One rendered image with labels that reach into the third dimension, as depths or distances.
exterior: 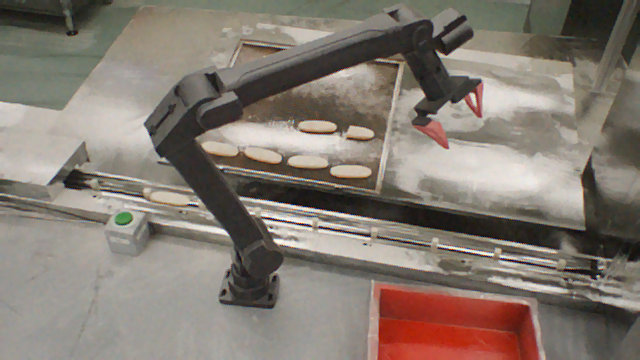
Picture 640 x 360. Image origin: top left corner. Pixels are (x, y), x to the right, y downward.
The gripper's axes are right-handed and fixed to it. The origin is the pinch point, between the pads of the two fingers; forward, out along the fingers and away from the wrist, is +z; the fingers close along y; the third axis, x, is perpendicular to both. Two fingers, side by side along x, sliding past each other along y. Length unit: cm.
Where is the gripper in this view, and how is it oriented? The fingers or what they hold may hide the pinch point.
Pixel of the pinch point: (462, 129)
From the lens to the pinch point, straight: 117.3
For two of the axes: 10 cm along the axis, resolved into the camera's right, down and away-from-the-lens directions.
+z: 5.4, 7.4, 4.0
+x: 4.3, 1.7, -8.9
